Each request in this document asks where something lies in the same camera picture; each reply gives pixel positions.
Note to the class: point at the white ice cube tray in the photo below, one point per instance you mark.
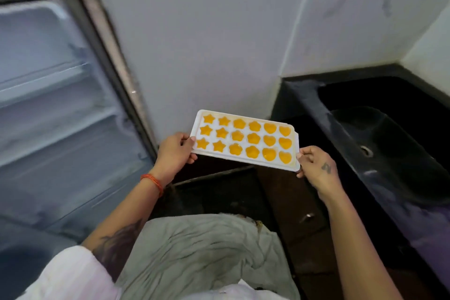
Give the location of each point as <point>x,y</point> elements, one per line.
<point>242,141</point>

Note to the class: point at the person's right hand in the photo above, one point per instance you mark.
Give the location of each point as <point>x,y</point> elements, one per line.
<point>320,169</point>

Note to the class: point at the pink striped shirt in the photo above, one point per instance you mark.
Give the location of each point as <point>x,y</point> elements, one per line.
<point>70,275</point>

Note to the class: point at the black sink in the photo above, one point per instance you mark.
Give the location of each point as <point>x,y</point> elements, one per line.
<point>404,141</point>

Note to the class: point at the maroon refrigerator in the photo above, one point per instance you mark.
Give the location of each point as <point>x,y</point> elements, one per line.
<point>52,134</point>

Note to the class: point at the person's left hand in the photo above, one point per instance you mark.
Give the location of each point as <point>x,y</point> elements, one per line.
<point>174,155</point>

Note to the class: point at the metal sink drain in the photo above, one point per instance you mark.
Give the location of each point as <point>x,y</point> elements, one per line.
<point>366,151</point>

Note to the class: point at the person's left forearm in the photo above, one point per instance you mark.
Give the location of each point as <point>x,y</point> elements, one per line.
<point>123,226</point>

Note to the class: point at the person's right forearm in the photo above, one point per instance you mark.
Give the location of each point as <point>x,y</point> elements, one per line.
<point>358,254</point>

